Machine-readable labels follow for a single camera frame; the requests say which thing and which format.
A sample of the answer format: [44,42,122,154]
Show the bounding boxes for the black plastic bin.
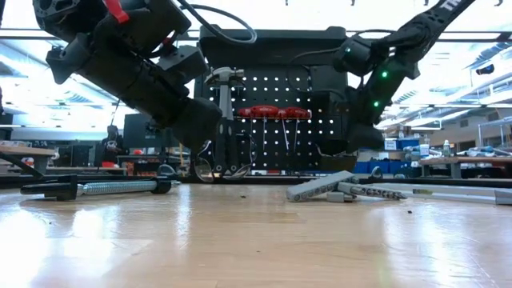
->
[315,150,360,176]

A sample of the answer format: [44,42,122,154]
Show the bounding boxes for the grey perforated beams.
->
[286,170,357,203]

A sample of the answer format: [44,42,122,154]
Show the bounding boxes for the black C-clamp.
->
[19,174,182,202]

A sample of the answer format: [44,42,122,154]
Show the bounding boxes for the silver aluminium spirit level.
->
[375,182,512,206]

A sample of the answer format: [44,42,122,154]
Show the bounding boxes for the black computer monitor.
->
[122,114,181,150]

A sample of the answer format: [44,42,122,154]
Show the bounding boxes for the person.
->
[99,124,127,165]

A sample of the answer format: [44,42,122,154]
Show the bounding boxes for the black pegboard tool cart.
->
[190,23,351,179]

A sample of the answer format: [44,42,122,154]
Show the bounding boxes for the wooden workbench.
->
[418,154,512,180]

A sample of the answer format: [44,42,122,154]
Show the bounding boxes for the black mounted device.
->
[474,62,496,77]

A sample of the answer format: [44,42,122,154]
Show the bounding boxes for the wooden side table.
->
[0,143,57,174]

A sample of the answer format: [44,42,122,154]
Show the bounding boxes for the black aluminium table frame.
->
[0,171,512,193]

